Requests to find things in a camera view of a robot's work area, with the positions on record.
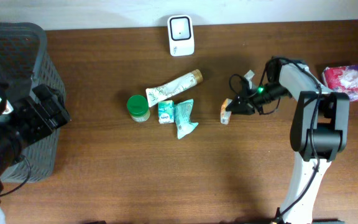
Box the orange pocket tissue pack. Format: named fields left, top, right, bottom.
left=220, top=98, right=232, bottom=124

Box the teal wet wipes pouch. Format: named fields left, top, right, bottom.
left=174, top=99, right=198, bottom=139

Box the teal pocket tissue pack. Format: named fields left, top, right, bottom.
left=158, top=100, right=174, bottom=124

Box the white bamboo print tube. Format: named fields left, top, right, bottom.
left=145, top=69, right=203, bottom=108

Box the green lid glass jar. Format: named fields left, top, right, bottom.
left=127, top=95, right=150, bottom=123

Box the red purple tissue pack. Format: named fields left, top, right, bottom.
left=322, top=65, right=358, bottom=101

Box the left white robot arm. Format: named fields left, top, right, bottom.
left=0, top=67, right=70, bottom=223

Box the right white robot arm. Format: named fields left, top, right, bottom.
left=225, top=57, right=350, bottom=223

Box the white barcode scanner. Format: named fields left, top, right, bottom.
left=167, top=15, right=195, bottom=57

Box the grey plastic mesh basket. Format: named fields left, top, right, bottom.
left=0, top=22, right=66, bottom=183

